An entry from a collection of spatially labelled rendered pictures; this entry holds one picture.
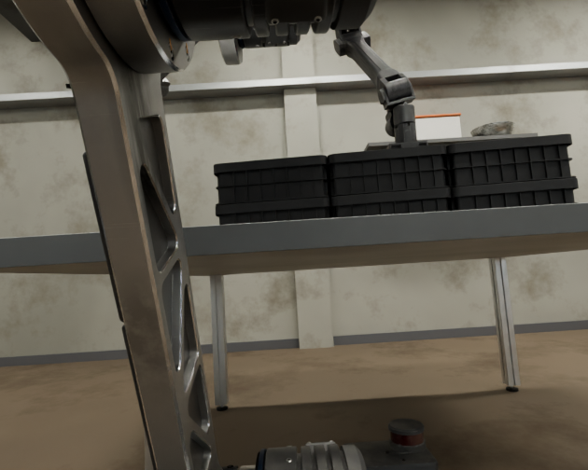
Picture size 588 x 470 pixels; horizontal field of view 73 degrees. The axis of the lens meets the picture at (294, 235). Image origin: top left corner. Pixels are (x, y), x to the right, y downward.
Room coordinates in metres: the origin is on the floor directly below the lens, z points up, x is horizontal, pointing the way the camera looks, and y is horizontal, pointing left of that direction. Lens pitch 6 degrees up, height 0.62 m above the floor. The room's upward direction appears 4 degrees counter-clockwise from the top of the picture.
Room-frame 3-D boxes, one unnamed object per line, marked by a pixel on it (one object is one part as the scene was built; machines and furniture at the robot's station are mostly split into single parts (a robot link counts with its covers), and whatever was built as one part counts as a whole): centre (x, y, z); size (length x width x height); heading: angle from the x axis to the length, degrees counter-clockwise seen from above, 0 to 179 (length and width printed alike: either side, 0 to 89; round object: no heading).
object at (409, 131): (1.06, -0.32, 0.98); 0.10 x 0.07 x 0.07; 85
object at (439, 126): (3.35, -1.25, 1.78); 0.40 x 0.33 x 0.22; 91
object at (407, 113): (1.06, -0.32, 1.04); 0.07 x 0.06 x 0.07; 1
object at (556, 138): (1.15, -0.56, 0.92); 0.40 x 0.30 x 0.02; 176
